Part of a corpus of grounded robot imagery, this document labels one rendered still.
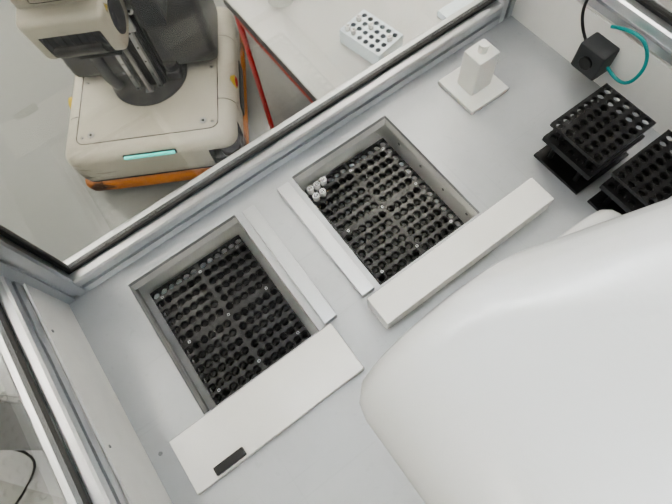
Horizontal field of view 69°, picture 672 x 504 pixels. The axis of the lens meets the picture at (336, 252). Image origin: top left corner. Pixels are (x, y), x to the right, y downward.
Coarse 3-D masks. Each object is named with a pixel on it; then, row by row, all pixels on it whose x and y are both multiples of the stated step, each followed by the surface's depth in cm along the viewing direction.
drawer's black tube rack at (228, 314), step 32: (224, 256) 83; (192, 288) 81; (224, 288) 81; (256, 288) 80; (192, 320) 82; (224, 320) 78; (256, 320) 78; (288, 320) 78; (192, 352) 77; (224, 352) 80; (256, 352) 76; (288, 352) 76; (224, 384) 75
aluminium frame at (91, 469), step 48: (624, 0) 73; (432, 48) 85; (384, 96) 86; (288, 144) 80; (192, 192) 77; (0, 240) 59; (144, 240) 76; (0, 288) 62; (48, 288) 71; (48, 384) 57; (96, 480) 53
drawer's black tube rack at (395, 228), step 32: (384, 160) 88; (352, 192) 86; (384, 192) 85; (416, 192) 88; (352, 224) 83; (384, 224) 83; (416, 224) 83; (448, 224) 82; (384, 256) 81; (416, 256) 83
